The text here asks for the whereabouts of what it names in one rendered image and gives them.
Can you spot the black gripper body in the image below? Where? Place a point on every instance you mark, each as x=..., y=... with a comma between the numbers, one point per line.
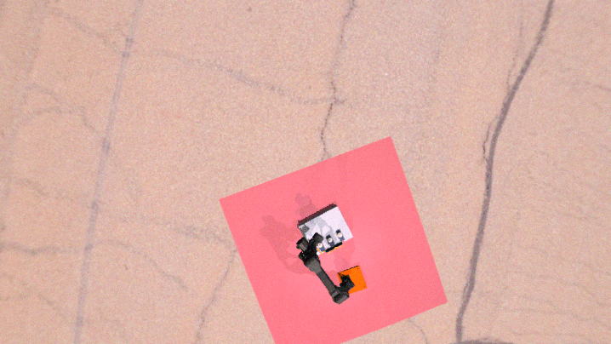
x=317, y=238

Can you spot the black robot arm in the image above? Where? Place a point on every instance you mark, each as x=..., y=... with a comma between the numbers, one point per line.
x=339, y=294

